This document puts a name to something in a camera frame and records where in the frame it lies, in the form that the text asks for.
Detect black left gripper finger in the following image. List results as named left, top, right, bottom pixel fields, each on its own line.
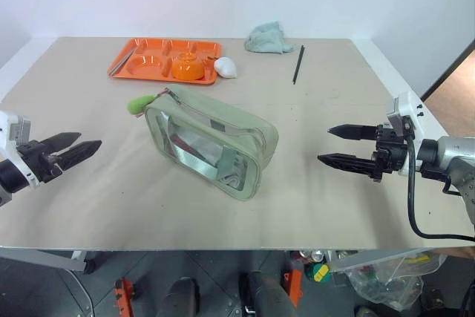
left=39, top=131, right=83, bottom=155
left=55, top=140, right=103, bottom=174

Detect orange plastic bowl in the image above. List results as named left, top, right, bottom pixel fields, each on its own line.
left=171, top=51, right=206, bottom=82

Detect dark rounded shape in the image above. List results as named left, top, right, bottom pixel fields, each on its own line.
left=245, top=269, right=298, bottom=317
left=162, top=276, right=202, bottom=317

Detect grey chopstick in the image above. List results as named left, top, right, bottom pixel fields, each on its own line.
left=109, top=46, right=137, bottom=74
left=111, top=48, right=139, bottom=76

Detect clear plastic bag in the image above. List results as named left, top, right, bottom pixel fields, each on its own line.
left=347, top=252, right=451, bottom=313

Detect black thin stick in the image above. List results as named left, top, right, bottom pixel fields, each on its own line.
left=291, top=45, right=306, bottom=85

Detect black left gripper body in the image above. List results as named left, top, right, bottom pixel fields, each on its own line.
left=16, top=140, right=65, bottom=185

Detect silver drink cans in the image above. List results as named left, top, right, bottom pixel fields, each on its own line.
left=295, top=249, right=328, bottom=264

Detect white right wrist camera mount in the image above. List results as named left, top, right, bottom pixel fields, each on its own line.
left=385, top=91, right=428, bottom=177

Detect light blue crumpled cloth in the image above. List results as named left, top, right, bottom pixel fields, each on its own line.
left=243, top=20, right=297, bottom=55

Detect dark shoe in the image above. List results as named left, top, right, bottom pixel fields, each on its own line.
left=353, top=305, right=380, bottom=317

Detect orange compartment tray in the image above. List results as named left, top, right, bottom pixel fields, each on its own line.
left=107, top=37, right=223, bottom=86

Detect green yellow tape roll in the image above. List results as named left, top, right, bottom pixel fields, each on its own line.
left=305, top=261, right=332, bottom=284

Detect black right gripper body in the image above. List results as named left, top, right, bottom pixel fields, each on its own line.
left=369, top=123, right=409, bottom=185

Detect green zipper pull charm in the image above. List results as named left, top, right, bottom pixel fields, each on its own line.
left=126, top=94, right=160, bottom=117

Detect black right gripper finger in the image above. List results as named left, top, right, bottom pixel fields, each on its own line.
left=317, top=152, right=375, bottom=177
left=327, top=123, right=378, bottom=140

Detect green clear toiletry bag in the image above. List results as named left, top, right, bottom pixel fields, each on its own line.
left=143, top=84, right=280, bottom=203

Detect dark wall baseboard strip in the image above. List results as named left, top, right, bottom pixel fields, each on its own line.
left=422, top=37, right=475, bottom=99

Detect white table frame bar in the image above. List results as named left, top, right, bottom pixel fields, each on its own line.
left=329, top=247, right=475, bottom=270

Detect grey table frame bar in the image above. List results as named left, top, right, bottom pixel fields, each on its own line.
left=0, top=247, right=96, bottom=274

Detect white egg-shaped object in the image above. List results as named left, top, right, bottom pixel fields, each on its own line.
left=213, top=56, right=239, bottom=79

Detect orange black clamp device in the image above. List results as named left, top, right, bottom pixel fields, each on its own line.
left=114, top=277, right=135, bottom=315
left=283, top=257, right=304, bottom=307

